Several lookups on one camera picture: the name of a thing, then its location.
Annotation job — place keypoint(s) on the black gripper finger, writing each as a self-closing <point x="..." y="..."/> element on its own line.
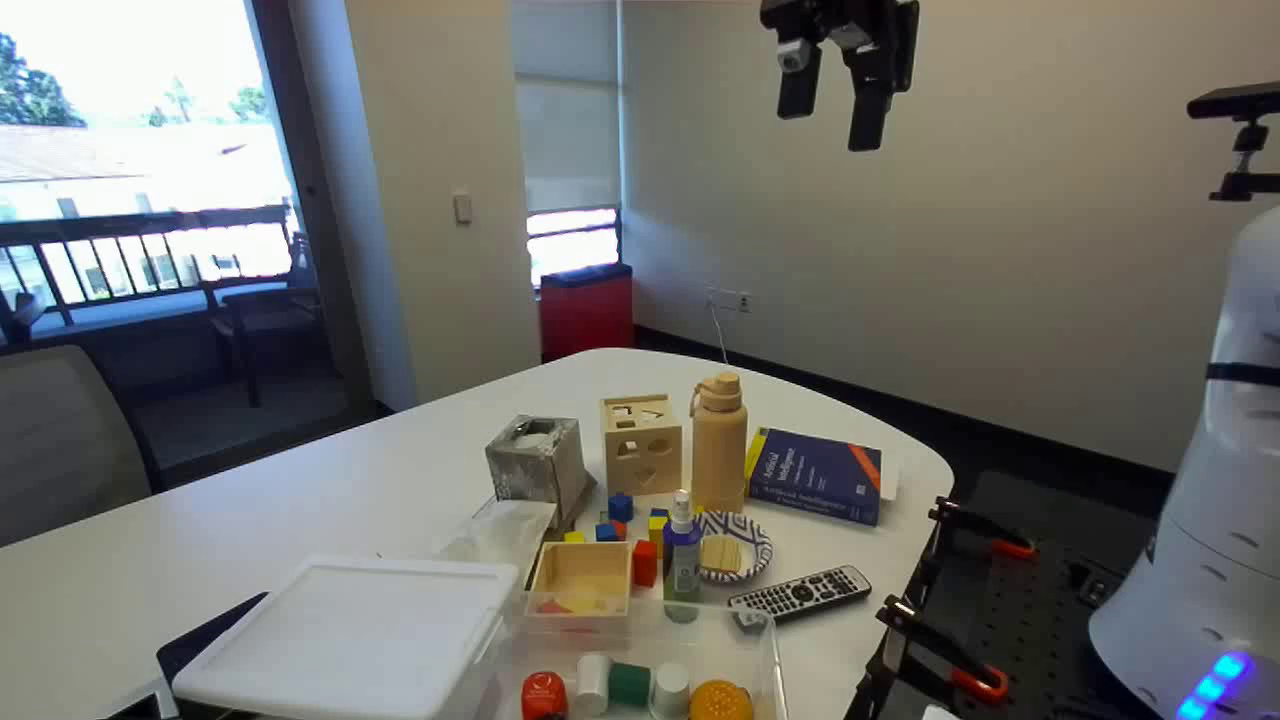
<point x="797" y="89"/>
<point x="871" y="106"/>

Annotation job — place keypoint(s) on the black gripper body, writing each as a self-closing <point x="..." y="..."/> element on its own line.
<point x="855" y="19"/>

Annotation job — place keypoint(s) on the small yellow block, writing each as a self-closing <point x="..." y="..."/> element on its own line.
<point x="574" y="538"/>

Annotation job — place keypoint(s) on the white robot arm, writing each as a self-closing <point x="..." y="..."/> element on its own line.
<point x="1227" y="535"/>

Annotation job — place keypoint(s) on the blue cube block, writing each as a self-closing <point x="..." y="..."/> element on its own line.
<point x="623" y="505"/>

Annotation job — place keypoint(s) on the red block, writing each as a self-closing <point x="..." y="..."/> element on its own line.
<point x="646" y="561"/>

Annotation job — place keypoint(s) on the white window blind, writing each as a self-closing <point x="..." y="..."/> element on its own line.
<point x="570" y="106"/>

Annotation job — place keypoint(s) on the red storage bin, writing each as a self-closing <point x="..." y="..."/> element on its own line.
<point x="587" y="314"/>

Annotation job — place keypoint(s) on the blue book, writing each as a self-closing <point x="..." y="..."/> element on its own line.
<point x="817" y="478"/>

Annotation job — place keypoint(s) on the wooden shape sorter box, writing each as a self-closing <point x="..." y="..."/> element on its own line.
<point x="641" y="444"/>

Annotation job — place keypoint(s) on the black orange clamp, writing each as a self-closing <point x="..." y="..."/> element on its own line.
<point x="941" y="650"/>
<point x="981" y="527"/>

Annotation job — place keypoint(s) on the grey cube box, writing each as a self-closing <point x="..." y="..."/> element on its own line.
<point x="536" y="463"/>

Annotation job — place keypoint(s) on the patterned blue white plate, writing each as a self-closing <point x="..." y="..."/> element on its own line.
<point x="736" y="548"/>

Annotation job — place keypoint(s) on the small clear bottle blue label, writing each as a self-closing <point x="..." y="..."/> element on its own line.
<point x="680" y="555"/>

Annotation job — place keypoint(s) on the black remote control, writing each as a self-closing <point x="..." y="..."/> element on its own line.
<point x="808" y="594"/>

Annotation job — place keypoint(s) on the small wooden tray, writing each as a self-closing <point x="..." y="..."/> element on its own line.
<point x="583" y="583"/>

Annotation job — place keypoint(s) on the clear plastic bin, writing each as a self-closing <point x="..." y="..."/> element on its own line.
<point x="641" y="642"/>

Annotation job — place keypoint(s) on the dark outdoor chair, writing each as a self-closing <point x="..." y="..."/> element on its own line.
<point x="262" y="314"/>

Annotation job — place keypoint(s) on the white cylinder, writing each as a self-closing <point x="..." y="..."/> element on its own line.
<point x="670" y="686"/>
<point x="591" y="681"/>

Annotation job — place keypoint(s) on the orange ball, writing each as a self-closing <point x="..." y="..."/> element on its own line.
<point x="723" y="701"/>

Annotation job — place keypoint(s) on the green cube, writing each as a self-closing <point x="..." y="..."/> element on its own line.
<point x="631" y="686"/>

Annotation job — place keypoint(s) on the red ball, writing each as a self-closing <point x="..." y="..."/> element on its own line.
<point x="543" y="699"/>

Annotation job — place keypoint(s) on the balcony railing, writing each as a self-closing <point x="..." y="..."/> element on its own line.
<point x="144" y="229"/>

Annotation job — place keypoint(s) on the grey office chair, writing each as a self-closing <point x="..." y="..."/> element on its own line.
<point x="60" y="441"/>

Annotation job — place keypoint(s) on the white light switch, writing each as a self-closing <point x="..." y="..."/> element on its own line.
<point x="463" y="206"/>

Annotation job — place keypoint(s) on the black camera on mount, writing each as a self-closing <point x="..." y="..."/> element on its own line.
<point x="1240" y="135"/>

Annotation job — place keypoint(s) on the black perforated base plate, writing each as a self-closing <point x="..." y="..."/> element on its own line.
<point x="1025" y="603"/>

